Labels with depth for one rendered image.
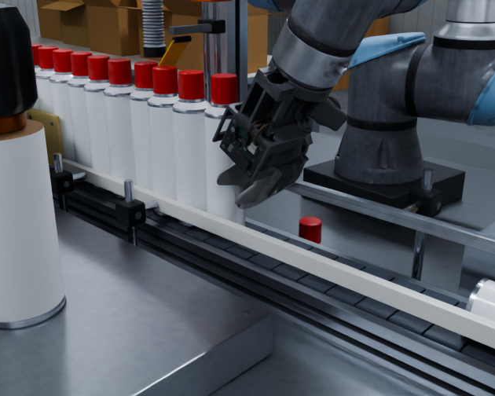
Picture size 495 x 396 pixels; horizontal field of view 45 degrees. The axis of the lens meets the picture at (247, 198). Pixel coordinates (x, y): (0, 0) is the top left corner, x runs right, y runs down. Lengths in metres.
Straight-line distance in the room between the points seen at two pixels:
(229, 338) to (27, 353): 0.18
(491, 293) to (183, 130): 0.41
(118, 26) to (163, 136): 2.48
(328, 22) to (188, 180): 0.31
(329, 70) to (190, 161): 0.26
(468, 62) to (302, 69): 0.37
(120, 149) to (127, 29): 2.42
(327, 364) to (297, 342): 0.05
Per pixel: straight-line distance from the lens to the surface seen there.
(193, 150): 0.77
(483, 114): 0.93
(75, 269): 0.73
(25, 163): 0.57
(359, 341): 0.65
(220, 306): 0.63
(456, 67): 0.92
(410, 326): 0.62
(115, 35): 3.31
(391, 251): 0.88
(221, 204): 0.76
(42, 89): 1.07
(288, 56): 0.60
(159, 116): 0.80
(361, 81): 0.98
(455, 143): 1.47
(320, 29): 0.57
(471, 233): 0.63
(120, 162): 0.90
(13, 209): 0.58
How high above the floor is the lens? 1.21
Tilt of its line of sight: 21 degrees down
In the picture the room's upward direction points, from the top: straight up
